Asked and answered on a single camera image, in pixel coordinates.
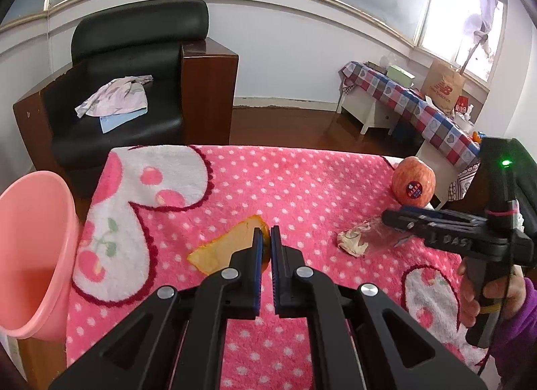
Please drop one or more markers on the checked tablecloth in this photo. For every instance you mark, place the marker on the checked tablecloth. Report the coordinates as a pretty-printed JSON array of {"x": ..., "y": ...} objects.
[{"x": 419, "y": 109}]

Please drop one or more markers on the pale green box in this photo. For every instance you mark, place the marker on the pale green box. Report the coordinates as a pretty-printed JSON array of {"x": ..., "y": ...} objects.
[{"x": 400, "y": 73}]

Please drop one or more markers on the small orange fruit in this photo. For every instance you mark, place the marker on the small orange fruit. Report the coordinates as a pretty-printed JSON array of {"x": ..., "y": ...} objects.
[{"x": 477, "y": 137}]

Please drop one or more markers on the person's right hand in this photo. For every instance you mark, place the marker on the person's right hand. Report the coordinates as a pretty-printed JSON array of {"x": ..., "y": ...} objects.
[{"x": 470, "y": 302}]

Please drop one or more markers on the red apple with sticker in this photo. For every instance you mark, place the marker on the red apple with sticker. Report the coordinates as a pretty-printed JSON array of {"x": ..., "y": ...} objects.
[{"x": 409, "y": 176}]

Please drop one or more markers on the white side table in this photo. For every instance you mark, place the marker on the white side table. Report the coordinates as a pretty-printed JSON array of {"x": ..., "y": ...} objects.
[{"x": 356, "y": 104}]

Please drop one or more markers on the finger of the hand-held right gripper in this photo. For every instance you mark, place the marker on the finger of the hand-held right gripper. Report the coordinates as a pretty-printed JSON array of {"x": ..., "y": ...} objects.
[
  {"x": 402, "y": 222},
  {"x": 444, "y": 213}
]

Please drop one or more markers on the slice of bread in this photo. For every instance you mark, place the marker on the slice of bread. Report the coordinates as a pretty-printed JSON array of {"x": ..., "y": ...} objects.
[{"x": 218, "y": 253}]

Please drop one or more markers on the person's right forearm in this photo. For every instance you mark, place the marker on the person's right forearm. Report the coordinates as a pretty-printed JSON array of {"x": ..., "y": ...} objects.
[{"x": 518, "y": 331}]

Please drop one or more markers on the light blue paper sheet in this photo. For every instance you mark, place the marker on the light blue paper sheet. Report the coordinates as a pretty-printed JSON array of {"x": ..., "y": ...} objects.
[{"x": 115, "y": 121}]

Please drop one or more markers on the brown paper bag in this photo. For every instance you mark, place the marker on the brown paper bag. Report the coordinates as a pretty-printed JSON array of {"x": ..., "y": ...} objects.
[{"x": 440, "y": 83}]

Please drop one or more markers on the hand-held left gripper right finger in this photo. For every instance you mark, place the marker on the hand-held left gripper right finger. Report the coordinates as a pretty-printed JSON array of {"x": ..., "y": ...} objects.
[{"x": 275, "y": 272}]

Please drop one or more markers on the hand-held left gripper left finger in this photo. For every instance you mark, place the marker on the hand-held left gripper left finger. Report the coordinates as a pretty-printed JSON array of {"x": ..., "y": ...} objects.
[{"x": 258, "y": 272}]

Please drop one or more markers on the white wrapper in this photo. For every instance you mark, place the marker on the white wrapper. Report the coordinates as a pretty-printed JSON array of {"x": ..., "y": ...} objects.
[{"x": 352, "y": 241}]

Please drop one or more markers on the clear plastic film piece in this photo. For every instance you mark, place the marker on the clear plastic film piece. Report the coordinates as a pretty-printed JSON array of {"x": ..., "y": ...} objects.
[{"x": 379, "y": 243}]

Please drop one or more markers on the patterned lace cloth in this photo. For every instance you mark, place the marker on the patterned lace cloth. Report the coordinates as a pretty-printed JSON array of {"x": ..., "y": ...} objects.
[{"x": 461, "y": 182}]

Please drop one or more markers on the pink polka dot blanket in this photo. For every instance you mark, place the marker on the pink polka dot blanket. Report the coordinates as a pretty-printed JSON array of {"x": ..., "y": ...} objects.
[{"x": 293, "y": 188}]

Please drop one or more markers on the black leather armchair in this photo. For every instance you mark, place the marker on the black leather armchair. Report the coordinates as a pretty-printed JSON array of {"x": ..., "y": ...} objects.
[{"x": 138, "y": 54}]

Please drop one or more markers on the dark furniture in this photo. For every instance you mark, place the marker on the dark furniture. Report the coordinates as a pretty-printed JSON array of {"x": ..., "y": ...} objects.
[{"x": 527, "y": 180}]

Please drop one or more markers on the hanging white garment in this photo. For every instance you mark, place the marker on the hanging white garment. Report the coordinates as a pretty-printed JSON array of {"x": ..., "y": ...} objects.
[{"x": 482, "y": 16}]

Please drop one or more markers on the pink plastic basin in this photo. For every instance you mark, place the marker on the pink plastic basin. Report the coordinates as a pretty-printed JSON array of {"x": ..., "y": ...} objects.
[{"x": 33, "y": 247}]

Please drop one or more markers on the small red bag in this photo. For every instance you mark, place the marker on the small red bag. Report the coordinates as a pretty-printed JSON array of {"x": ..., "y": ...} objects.
[{"x": 461, "y": 104}]

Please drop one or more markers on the small white bottle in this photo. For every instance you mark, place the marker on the small white bottle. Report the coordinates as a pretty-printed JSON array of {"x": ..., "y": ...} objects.
[{"x": 469, "y": 113}]

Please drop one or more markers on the pale floral cloth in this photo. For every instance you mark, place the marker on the pale floral cloth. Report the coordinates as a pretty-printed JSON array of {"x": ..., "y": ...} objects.
[{"x": 117, "y": 98}]

